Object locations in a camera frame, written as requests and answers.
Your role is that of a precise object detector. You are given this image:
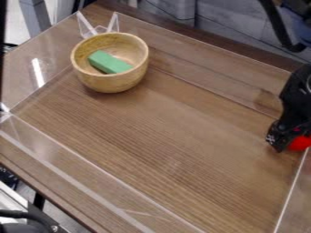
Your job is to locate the green block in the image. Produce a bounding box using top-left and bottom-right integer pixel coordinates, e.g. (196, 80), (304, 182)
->
(88, 50), (132, 74)

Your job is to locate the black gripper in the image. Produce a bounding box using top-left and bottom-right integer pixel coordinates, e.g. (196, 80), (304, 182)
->
(264, 64), (311, 153)

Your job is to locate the wooden bowl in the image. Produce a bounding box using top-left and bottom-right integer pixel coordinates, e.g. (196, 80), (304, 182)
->
(70, 33), (149, 93)

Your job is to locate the clear acrylic tray wall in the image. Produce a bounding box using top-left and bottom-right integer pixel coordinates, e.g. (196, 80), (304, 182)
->
(0, 15), (311, 233)

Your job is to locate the black chair part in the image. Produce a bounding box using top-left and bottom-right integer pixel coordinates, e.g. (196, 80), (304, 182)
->
(0, 208), (70, 233)

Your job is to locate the black cable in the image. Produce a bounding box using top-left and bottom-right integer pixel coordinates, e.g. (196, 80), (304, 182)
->
(259, 0), (311, 53)

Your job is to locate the red plush strawberry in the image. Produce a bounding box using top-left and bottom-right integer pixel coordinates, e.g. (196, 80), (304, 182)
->
(288, 136), (311, 151)

